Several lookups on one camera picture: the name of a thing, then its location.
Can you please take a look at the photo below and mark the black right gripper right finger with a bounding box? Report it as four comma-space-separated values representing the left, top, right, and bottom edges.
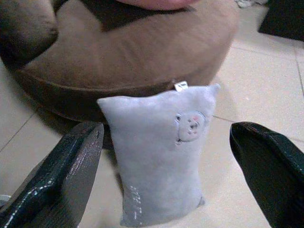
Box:
229, 121, 304, 228

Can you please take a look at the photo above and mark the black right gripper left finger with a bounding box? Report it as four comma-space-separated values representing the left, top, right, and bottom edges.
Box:
0, 121, 105, 228

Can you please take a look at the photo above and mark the grey pillow with bear patch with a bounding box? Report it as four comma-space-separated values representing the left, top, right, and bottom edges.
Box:
96, 81, 222, 228

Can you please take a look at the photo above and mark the brown round sofa chair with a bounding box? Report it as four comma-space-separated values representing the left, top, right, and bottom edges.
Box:
0, 0, 241, 125

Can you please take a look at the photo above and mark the pink pillow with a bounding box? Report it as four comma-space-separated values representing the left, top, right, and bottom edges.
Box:
115, 0, 200, 11

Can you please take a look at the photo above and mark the black box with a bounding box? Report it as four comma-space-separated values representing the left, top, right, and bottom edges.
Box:
257, 0, 304, 43

